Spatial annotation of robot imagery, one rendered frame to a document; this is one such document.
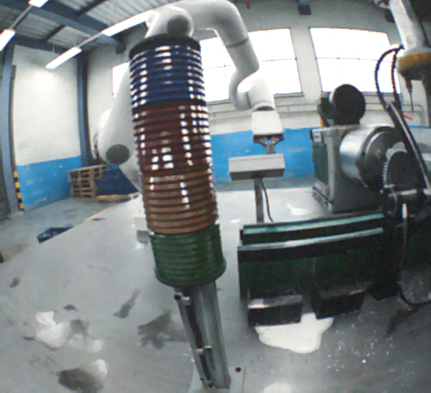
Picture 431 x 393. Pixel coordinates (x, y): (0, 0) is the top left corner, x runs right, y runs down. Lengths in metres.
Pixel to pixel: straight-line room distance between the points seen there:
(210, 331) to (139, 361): 0.22
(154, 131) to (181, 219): 0.06
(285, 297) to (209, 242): 0.28
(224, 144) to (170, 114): 6.05
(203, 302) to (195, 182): 0.11
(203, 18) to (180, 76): 0.53
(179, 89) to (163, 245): 0.11
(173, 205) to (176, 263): 0.04
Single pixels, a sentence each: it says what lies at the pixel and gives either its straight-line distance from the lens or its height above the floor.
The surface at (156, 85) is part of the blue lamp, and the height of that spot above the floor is 1.18.
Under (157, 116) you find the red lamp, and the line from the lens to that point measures 0.15.
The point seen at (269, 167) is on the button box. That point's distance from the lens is 0.68.
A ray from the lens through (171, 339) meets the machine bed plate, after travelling 0.45.
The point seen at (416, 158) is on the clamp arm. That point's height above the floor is 1.08.
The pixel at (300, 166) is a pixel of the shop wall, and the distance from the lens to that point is 6.13.
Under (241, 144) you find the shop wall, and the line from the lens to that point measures 6.11.
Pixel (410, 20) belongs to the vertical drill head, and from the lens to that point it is 0.73.
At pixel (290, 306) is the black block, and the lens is 0.42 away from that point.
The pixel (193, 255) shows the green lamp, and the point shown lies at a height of 1.06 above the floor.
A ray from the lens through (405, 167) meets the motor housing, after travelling 0.71.
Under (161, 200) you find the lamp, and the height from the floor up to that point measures 1.10.
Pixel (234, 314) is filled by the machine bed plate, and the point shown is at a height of 0.80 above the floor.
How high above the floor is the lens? 1.13
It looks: 9 degrees down
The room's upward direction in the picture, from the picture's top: 6 degrees counter-clockwise
